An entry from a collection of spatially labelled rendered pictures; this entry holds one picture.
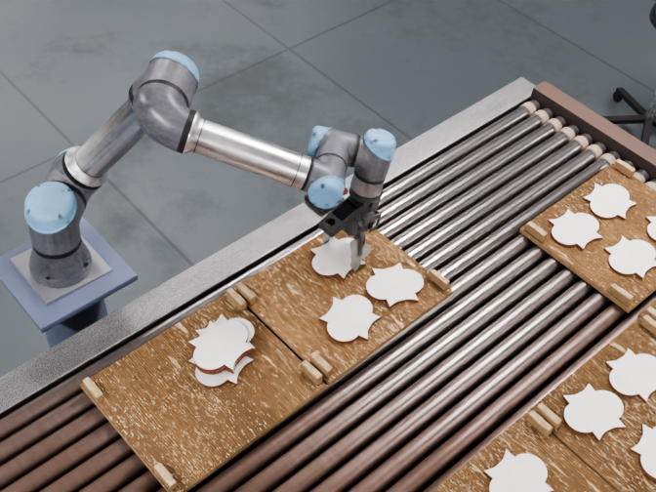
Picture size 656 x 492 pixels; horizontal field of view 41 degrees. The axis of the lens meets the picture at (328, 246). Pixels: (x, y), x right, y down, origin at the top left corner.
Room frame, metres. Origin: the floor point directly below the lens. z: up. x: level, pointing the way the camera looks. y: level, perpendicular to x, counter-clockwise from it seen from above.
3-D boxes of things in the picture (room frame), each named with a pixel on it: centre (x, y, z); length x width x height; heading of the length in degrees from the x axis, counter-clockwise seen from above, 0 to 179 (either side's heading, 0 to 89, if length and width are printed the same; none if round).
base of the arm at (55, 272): (1.40, 0.66, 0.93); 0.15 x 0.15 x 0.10
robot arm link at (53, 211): (1.42, 0.66, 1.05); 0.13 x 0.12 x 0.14; 177
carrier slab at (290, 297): (1.35, -0.05, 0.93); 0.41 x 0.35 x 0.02; 136
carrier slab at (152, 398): (1.05, 0.25, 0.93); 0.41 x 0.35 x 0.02; 135
